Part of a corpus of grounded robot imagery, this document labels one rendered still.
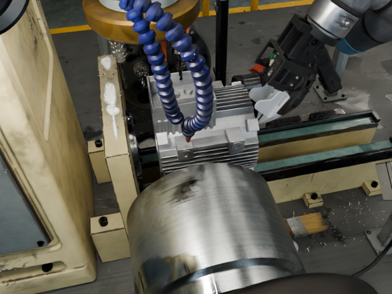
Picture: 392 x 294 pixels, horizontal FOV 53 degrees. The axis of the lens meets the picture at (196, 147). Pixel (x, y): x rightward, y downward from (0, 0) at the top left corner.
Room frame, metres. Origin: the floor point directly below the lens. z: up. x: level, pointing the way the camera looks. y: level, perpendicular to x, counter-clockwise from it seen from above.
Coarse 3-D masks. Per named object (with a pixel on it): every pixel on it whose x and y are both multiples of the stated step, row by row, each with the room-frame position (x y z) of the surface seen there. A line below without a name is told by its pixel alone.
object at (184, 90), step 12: (180, 84) 0.65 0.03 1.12; (192, 84) 0.65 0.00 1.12; (156, 96) 0.61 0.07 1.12; (180, 96) 0.60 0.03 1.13; (192, 96) 0.60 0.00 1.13; (156, 108) 0.54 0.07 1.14; (180, 108) 0.55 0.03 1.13; (192, 108) 0.56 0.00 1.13; (156, 120) 0.54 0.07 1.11; (168, 120) 0.55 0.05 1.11; (156, 132) 0.54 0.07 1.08; (168, 132) 0.54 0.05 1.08; (180, 132) 0.55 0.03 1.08
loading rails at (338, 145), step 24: (312, 120) 0.73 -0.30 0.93; (336, 120) 0.74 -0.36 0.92; (360, 120) 0.74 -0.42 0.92; (264, 144) 0.67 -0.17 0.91; (288, 144) 0.68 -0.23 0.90; (312, 144) 0.69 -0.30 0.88; (336, 144) 0.71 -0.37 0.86; (360, 144) 0.72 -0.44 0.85; (384, 144) 0.65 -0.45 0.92; (144, 168) 0.61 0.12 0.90; (264, 168) 0.59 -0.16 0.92; (288, 168) 0.58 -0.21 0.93; (312, 168) 0.58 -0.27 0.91; (336, 168) 0.60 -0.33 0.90; (360, 168) 0.61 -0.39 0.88; (288, 192) 0.58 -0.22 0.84; (312, 192) 0.59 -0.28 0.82
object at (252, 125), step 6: (234, 84) 0.68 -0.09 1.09; (240, 84) 0.68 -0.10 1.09; (246, 120) 0.57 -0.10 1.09; (252, 120) 0.56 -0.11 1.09; (246, 126) 0.56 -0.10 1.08; (252, 126) 0.55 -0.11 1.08; (258, 126) 0.55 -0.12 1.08; (162, 132) 0.53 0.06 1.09; (156, 138) 0.53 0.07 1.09; (162, 138) 0.53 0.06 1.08; (162, 144) 0.52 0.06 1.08; (168, 144) 0.52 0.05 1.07; (252, 168) 0.55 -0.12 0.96
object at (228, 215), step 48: (144, 192) 0.36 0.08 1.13; (192, 192) 0.34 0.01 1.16; (240, 192) 0.34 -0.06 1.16; (144, 240) 0.29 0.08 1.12; (192, 240) 0.26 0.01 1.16; (240, 240) 0.26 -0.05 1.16; (288, 240) 0.28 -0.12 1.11; (144, 288) 0.23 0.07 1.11; (192, 288) 0.21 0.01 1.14; (240, 288) 0.20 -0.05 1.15
